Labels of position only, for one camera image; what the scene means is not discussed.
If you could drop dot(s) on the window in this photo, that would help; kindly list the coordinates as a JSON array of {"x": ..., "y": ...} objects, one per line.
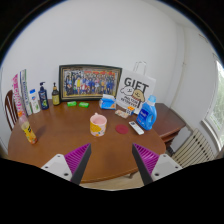
[{"x": 216, "y": 110}]

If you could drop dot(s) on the pink mug with orange print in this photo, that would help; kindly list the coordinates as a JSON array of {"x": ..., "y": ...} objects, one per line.
[{"x": 98, "y": 126}]

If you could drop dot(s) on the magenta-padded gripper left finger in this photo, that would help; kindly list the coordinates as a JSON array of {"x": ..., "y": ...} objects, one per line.
[{"x": 56, "y": 165}]

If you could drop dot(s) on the framed group photo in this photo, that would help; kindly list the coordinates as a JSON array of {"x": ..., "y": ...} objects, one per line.
[{"x": 90, "y": 82}]

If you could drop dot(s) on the white paper gift bag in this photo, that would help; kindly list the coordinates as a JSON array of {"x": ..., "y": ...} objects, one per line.
[{"x": 136, "y": 88}]

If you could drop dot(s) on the blue detergent bottle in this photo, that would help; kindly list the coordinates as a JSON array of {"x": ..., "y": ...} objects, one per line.
[{"x": 146, "y": 116}]

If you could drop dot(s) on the white shampoo bottle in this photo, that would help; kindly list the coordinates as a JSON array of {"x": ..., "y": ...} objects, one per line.
[{"x": 34, "y": 102}]

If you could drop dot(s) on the white radiator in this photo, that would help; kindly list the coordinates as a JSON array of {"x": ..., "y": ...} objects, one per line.
[{"x": 195, "y": 148}]

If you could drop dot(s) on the pink shuttlecock tube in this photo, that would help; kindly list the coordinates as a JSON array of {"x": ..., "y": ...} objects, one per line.
[{"x": 17, "y": 95}]

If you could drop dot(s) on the small beige packet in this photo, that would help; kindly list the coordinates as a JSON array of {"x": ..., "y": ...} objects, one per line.
[{"x": 121, "y": 113}]

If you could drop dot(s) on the white shuttlecock tube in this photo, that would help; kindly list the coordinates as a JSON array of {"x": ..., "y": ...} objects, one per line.
[{"x": 26, "y": 93}]

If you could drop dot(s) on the blue tissue pack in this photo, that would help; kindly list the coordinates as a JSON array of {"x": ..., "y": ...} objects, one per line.
[{"x": 107, "y": 102}]

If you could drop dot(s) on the yellow pump bottle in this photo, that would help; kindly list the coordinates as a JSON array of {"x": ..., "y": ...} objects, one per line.
[{"x": 55, "y": 97}]

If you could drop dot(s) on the dark blue pump bottle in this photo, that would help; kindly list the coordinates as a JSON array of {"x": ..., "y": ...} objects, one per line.
[{"x": 43, "y": 98}]

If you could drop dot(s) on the white remote control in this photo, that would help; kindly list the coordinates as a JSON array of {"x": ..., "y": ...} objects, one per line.
[{"x": 136, "y": 127}]

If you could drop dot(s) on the dark wooden chair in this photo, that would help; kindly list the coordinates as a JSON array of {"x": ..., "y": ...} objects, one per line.
[{"x": 10, "y": 110}]

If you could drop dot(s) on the flat round red coaster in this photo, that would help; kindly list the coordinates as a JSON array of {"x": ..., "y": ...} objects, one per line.
[{"x": 122, "y": 129}]

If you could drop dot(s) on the orange juice bottle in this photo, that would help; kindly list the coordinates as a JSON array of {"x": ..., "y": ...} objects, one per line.
[{"x": 29, "y": 131}]

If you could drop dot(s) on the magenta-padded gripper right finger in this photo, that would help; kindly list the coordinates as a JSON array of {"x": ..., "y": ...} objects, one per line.
[{"x": 166, "y": 165}]

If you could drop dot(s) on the dark wooden side table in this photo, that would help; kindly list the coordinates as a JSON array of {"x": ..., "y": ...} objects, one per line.
[{"x": 170, "y": 121}]

